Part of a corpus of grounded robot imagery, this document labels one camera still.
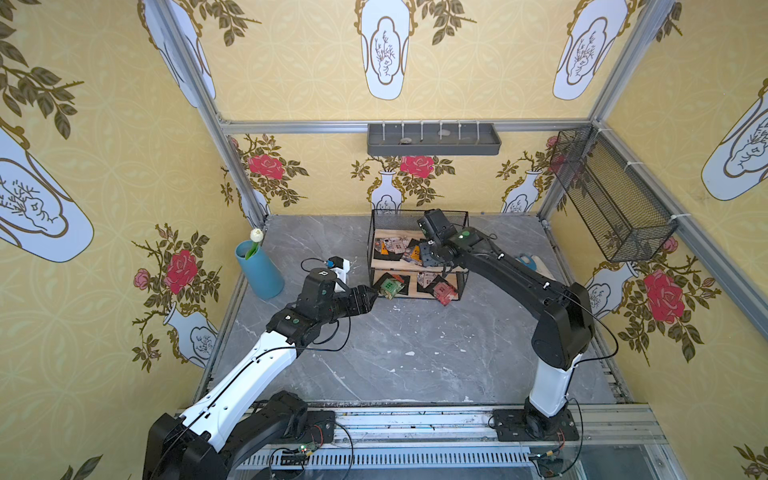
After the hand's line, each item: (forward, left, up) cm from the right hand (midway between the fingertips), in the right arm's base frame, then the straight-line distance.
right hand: (423, 254), depth 88 cm
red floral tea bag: (-4, -8, -16) cm, 18 cm away
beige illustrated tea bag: (+3, +8, 0) cm, 8 cm away
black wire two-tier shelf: (-3, +6, -1) cm, 7 cm away
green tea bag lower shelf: (-4, +10, -14) cm, 18 cm away
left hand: (-15, +15, +2) cm, 21 cm away
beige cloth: (+8, -42, -17) cm, 46 cm away
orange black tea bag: (0, +2, +1) cm, 2 cm away
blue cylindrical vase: (-6, +49, -3) cm, 49 cm away
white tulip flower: (-6, +44, +13) cm, 46 cm away
